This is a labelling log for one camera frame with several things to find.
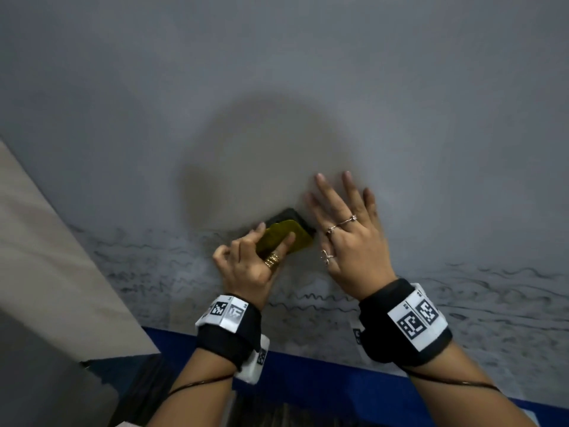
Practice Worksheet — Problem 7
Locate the person's left hand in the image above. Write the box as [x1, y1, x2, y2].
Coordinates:
[212, 222, 296, 311]

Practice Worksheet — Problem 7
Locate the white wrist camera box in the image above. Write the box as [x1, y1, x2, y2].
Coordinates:
[234, 334, 271, 386]
[350, 322, 370, 352]

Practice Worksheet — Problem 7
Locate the yellow and black whiteboard eraser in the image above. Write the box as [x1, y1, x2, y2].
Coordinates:
[255, 207, 318, 260]

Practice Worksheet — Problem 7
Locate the thin black cable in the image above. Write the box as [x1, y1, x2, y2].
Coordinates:
[168, 373, 236, 397]
[399, 367, 501, 393]

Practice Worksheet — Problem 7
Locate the large scribbled whiteboard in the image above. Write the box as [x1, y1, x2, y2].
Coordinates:
[0, 0, 569, 410]

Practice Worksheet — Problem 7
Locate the person's right hand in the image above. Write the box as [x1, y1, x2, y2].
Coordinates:
[304, 171, 398, 302]

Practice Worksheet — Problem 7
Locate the grey partition panel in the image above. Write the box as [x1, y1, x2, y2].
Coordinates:
[0, 308, 120, 427]

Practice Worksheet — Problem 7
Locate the black wristband with marker tag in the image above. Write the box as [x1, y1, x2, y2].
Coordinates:
[195, 294, 263, 372]
[357, 278, 454, 368]

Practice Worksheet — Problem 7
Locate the person's right forearm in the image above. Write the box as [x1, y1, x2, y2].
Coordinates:
[407, 340, 538, 427]

